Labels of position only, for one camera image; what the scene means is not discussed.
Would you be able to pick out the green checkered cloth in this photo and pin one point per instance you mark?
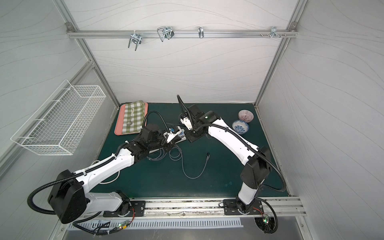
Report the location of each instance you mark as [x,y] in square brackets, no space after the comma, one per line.
[137,119]

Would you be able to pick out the pink tray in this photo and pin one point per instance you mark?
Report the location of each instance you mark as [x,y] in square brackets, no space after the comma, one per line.
[119,124]

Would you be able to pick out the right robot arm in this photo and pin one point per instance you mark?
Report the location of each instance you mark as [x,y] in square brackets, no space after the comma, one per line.
[257,165]

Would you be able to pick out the pink striped bowl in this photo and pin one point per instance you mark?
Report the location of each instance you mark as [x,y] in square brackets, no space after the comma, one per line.
[246,116]

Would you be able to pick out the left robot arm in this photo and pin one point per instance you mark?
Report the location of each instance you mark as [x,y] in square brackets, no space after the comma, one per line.
[71,197]

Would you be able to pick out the aluminium front rail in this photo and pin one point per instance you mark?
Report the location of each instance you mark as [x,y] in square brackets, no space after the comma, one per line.
[188,208]

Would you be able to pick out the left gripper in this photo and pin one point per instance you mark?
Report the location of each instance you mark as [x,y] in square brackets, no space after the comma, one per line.
[167,135]

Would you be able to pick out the blue patterned bowl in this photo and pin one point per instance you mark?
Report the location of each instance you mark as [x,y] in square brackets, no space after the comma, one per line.
[240,127]

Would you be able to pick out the white wire basket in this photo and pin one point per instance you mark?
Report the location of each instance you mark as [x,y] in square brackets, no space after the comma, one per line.
[58,125]

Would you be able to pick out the metal crossbar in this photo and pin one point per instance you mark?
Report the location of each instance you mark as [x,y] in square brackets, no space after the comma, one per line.
[198,33]

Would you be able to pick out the spoon with white handle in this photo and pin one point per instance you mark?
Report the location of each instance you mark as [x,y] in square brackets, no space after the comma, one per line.
[129,122]

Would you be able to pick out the white colourful power strip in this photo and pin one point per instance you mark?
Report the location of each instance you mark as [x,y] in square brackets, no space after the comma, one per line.
[179,139]

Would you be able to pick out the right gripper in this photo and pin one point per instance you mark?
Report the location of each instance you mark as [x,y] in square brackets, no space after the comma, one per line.
[191,132]

